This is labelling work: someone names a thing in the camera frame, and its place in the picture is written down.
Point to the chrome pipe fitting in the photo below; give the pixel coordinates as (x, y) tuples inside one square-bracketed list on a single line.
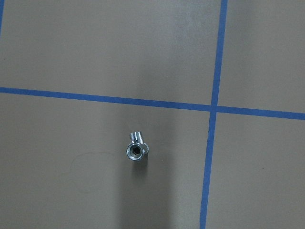
[(137, 148)]

